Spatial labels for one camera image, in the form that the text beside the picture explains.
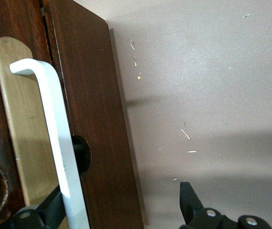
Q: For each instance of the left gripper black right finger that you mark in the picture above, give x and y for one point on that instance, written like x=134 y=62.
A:
x=188 y=202

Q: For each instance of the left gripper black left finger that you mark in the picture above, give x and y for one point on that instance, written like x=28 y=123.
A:
x=47 y=210

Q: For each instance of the light wood drawer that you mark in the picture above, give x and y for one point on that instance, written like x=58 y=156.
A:
x=19 y=107

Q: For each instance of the dark brown wooden cabinet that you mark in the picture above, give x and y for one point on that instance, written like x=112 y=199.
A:
x=97 y=95

